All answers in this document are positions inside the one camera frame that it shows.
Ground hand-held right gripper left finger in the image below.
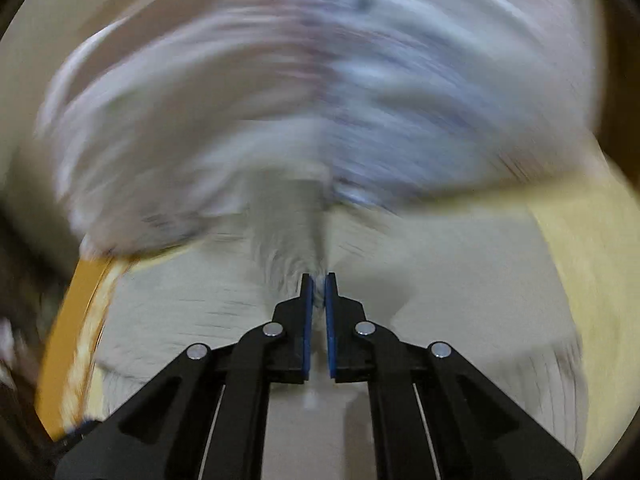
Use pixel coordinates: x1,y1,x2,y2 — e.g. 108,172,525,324
54,273,315,480

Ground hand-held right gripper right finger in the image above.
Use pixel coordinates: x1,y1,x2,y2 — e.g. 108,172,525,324
324,272,584,480

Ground white striped garment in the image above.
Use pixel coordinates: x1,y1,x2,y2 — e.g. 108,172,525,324
35,0,601,441

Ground yellow wooden board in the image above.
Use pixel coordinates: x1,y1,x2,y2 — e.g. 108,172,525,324
35,255,131,441

